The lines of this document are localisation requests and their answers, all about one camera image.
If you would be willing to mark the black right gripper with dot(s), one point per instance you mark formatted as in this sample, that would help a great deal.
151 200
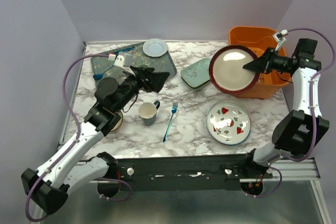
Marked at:
263 63

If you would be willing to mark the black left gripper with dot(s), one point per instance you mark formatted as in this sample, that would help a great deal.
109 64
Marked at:
156 80

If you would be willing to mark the red rimmed beige plate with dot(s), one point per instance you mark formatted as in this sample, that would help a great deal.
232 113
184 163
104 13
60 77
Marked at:
226 70

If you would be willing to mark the watermelon pattern white plate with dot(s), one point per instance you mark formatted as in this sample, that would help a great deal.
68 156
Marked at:
228 122

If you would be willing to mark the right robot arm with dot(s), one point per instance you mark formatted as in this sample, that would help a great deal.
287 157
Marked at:
298 133

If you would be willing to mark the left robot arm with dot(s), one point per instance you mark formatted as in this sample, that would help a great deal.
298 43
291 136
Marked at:
51 183

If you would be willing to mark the orange plastic bin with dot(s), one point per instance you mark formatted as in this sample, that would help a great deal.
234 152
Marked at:
258 39

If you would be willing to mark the light blue scalloped plate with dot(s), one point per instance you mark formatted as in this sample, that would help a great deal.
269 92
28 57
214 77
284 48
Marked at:
155 47

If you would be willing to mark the grey mug white inside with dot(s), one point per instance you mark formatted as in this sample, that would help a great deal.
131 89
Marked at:
148 111

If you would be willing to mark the blue metal fork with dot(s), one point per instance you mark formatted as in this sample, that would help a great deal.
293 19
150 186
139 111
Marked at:
174 110

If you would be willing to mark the blue metal knife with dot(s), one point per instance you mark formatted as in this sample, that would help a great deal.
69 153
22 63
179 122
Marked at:
122 50

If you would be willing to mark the dark rimmed beige bowl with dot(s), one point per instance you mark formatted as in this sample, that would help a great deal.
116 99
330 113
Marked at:
119 122

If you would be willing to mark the lower teal rectangular dish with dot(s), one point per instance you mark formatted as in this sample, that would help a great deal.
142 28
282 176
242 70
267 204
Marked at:
197 88

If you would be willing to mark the teal rectangular dish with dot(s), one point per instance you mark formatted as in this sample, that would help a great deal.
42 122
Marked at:
197 73
197 88

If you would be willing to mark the floral teal serving tray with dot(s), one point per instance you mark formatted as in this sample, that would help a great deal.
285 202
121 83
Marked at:
139 58

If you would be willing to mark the upper teal rectangular dish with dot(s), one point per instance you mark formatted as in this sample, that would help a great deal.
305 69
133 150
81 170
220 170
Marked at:
197 73

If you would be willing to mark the blue metal spoon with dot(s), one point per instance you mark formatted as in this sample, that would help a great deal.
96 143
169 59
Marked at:
99 76

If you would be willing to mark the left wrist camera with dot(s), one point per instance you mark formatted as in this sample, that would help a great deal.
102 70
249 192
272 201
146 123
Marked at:
122 59

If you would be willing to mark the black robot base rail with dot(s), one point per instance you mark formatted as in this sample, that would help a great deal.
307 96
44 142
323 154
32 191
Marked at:
208 172

